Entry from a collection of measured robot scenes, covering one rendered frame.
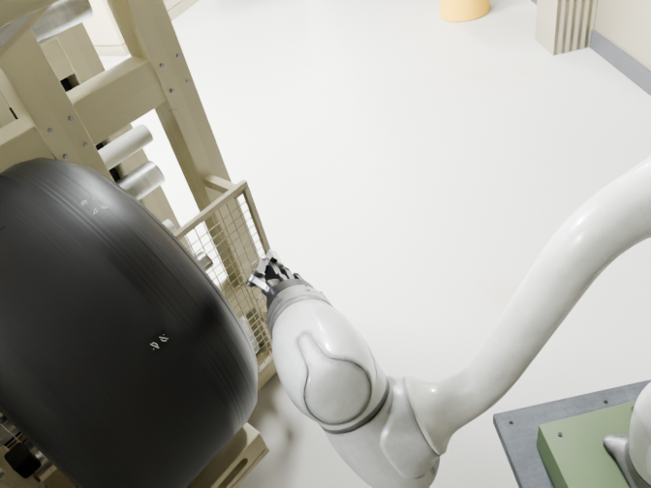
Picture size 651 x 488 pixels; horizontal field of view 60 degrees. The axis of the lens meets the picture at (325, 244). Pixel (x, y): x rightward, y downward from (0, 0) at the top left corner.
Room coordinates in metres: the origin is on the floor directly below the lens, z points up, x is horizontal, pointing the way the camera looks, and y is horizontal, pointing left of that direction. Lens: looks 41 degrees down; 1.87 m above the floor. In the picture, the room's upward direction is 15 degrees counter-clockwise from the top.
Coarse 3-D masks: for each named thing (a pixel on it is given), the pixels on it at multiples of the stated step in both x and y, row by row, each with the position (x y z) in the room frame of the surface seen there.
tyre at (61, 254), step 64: (0, 192) 0.72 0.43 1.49; (64, 192) 0.69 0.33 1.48; (0, 256) 0.59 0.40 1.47; (64, 256) 0.59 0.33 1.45; (128, 256) 0.59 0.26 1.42; (192, 256) 0.64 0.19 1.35; (0, 320) 0.51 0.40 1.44; (64, 320) 0.51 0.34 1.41; (128, 320) 0.52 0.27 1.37; (192, 320) 0.54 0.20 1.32; (0, 384) 0.46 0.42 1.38; (64, 384) 0.45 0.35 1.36; (128, 384) 0.47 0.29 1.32; (192, 384) 0.49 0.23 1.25; (256, 384) 0.56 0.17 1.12; (64, 448) 0.42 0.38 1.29; (128, 448) 0.42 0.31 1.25; (192, 448) 0.45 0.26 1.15
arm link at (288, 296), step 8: (288, 288) 0.53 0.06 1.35; (296, 288) 0.52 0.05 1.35; (304, 288) 0.52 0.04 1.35; (280, 296) 0.51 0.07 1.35; (288, 296) 0.50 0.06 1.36; (296, 296) 0.50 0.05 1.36; (304, 296) 0.49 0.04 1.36; (312, 296) 0.49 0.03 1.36; (320, 296) 0.50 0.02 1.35; (272, 304) 0.52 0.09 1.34; (280, 304) 0.50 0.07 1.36; (288, 304) 0.48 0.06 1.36; (328, 304) 0.48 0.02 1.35; (272, 312) 0.50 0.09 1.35; (280, 312) 0.48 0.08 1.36; (272, 320) 0.48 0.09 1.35; (272, 328) 0.47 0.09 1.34
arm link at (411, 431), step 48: (624, 192) 0.39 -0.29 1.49; (576, 240) 0.38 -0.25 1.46; (624, 240) 0.37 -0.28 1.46; (528, 288) 0.39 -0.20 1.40; (576, 288) 0.36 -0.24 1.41; (528, 336) 0.36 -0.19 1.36; (432, 384) 0.38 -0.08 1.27; (480, 384) 0.35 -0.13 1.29; (384, 432) 0.34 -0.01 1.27; (432, 432) 0.33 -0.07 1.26; (384, 480) 0.31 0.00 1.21; (432, 480) 0.32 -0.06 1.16
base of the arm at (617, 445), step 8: (632, 408) 0.53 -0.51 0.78; (608, 440) 0.49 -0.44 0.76; (616, 440) 0.48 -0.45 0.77; (624, 440) 0.48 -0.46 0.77; (608, 448) 0.47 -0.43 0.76; (616, 448) 0.47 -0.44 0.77; (624, 448) 0.46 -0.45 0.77; (616, 456) 0.45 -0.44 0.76; (624, 456) 0.45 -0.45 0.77; (624, 464) 0.43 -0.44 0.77; (632, 464) 0.42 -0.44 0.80; (624, 472) 0.42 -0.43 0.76; (632, 472) 0.41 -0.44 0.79; (632, 480) 0.40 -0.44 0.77; (640, 480) 0.39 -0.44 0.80
